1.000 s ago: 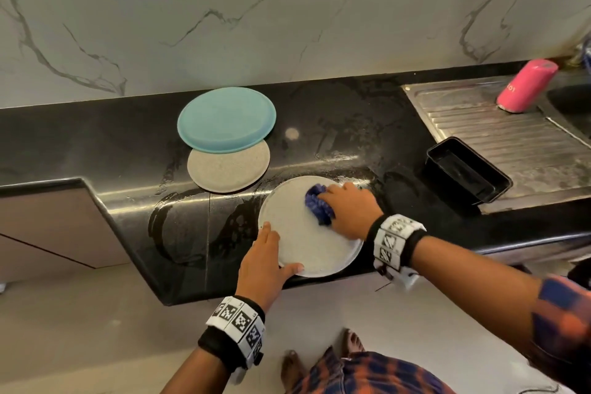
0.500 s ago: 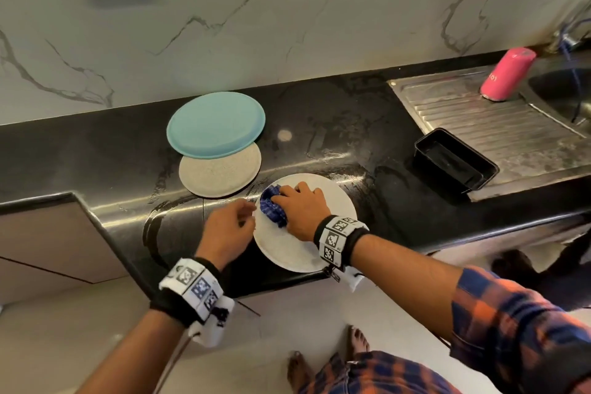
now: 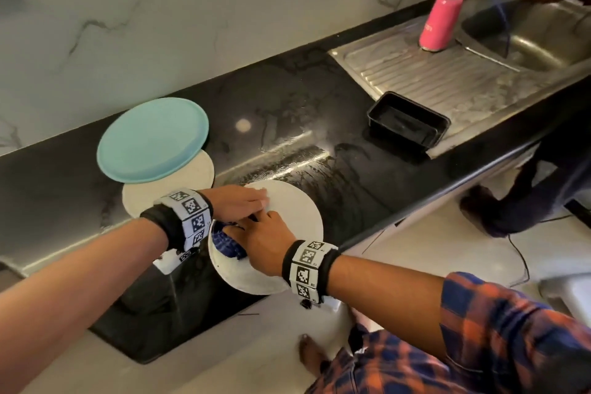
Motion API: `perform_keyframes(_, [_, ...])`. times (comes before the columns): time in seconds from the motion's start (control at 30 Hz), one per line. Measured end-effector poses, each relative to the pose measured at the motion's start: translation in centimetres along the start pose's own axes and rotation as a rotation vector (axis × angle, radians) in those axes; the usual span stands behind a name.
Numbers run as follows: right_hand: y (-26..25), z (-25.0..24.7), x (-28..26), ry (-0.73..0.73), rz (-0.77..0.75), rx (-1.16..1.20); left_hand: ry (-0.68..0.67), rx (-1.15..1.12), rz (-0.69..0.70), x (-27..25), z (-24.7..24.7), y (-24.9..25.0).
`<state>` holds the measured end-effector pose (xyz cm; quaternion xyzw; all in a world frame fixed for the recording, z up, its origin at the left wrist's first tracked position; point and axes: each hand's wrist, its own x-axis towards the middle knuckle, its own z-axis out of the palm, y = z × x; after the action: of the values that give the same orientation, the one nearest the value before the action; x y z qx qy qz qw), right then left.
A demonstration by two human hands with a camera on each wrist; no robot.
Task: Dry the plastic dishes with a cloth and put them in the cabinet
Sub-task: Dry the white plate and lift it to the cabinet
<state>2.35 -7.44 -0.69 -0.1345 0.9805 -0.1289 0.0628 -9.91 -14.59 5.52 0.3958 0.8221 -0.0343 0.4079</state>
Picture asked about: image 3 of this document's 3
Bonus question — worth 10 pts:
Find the black floor cable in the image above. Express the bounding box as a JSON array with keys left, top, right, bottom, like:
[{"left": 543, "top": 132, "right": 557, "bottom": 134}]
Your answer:
[{"left": 507, "top": 216, "right": 575, "bottom": 289}]

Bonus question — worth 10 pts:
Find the orange blue plaid shirt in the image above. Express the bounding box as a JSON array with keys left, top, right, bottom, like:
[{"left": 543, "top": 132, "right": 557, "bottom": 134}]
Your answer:
[{"left": 304, "top": 271, "right": 591, "bottom": 394}]

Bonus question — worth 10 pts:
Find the stainless steel sink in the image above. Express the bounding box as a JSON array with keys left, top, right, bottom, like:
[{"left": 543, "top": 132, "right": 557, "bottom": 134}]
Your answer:
[{"left": 328, "top": 0, "right": 591, "bottom": 160}]

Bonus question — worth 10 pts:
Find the person's left hand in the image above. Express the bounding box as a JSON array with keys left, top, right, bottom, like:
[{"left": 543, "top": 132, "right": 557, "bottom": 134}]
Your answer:
[{"left": 202, "top": 184, "right": 271, "bottom": 224}]

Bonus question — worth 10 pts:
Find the right marker wristband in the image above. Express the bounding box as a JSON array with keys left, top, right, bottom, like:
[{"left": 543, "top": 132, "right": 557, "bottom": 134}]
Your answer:
[{"left": 282, "top": 240, "right": 342, "bottom": 305}]

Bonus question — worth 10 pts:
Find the left marker wristband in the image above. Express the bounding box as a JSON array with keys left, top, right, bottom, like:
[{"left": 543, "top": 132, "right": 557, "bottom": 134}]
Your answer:
[{"left": 140, "top": 188, "right": 214, "bottom": 254}]

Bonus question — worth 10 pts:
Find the cream round plate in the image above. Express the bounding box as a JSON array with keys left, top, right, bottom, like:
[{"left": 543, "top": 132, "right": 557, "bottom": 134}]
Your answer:
[{"left": 121, "top": 149, "right": 216, "bottom": 219}]

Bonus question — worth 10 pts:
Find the blue scrubber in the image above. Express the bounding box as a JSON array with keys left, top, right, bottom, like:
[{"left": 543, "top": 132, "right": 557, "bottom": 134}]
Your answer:
[{"left": 211, "top": 221, "right": 248, "bottom": 261}]

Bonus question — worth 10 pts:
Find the person's left forearm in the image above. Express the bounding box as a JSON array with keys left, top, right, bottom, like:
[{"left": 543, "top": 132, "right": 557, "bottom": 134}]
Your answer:
[{"left": 0, "top": 218, "right": 169, "bottom": 394}]

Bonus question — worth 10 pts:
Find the person's right forearm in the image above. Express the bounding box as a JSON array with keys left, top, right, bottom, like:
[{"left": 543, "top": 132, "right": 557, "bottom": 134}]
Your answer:
[{"left": 327, "top": 254, "right": 449, "bottom": 362}]

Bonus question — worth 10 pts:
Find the pink tumbler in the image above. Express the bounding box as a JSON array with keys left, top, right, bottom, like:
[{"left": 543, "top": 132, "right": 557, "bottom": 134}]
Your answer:
[{"left": 418, "top": 0, "right": 464, "bottom": 53}]

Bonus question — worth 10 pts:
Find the teal round plate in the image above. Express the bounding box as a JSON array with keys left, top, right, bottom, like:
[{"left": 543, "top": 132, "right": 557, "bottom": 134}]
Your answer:
[{"left": 96, "top": 97, "right": 210, "bottom": 185}]

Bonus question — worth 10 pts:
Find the blue hose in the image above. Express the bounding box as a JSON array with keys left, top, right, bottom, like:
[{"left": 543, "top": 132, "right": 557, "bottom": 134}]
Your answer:
[{"left": 479, "top": 0, "right": 520, "bottom": 58}]

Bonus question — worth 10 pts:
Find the round white plate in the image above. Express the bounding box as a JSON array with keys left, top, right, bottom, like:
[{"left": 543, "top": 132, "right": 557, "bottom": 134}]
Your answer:
[{"left": 207, "top": 179, "right": 324, "bottom": 296}]

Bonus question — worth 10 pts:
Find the black plastic food container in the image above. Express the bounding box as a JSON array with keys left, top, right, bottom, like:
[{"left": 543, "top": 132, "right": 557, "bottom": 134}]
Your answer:
[{"left": 367, "top": 91, "right": 452, "bottom": 152}]

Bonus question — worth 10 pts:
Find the person's foot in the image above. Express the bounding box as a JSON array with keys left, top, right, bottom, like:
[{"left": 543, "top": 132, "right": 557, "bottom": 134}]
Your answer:
[{"left": 298, "top": 333, "right": 332, "bottom": 379}]

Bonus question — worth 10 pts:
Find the person's right hand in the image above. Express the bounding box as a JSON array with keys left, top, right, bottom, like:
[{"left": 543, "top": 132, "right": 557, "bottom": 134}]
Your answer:
[{"left": 222, "top": 211, "right": 297, "bottom": 277}]

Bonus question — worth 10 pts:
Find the white floor appliance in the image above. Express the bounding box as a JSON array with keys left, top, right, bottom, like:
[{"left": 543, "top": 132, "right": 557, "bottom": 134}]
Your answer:
[{"left": 537, "top": 273, "right": 591, "bottom": 330}]

